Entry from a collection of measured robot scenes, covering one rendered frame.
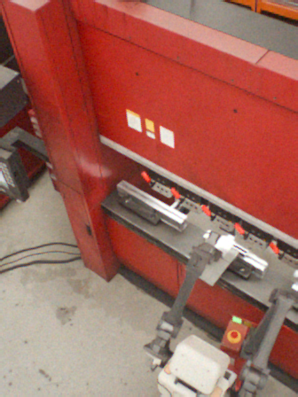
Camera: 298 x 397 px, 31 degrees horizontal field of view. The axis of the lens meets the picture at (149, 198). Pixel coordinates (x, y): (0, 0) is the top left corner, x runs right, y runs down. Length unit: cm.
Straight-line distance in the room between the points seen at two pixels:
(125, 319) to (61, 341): 47
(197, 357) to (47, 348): 184
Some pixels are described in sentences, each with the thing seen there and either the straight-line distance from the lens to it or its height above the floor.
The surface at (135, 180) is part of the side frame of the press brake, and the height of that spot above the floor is 78.
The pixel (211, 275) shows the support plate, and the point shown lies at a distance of 293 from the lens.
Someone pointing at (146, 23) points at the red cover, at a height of 229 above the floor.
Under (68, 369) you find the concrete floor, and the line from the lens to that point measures 387.
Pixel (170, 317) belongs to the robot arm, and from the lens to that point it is 246.
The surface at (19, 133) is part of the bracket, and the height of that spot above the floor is 121.
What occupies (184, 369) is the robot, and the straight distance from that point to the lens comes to 235.
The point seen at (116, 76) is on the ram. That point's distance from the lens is 263.
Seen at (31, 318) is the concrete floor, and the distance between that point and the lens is 410.
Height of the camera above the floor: 353
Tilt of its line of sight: 51 degrees down
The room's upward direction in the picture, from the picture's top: 7 degrees counter-clockwise
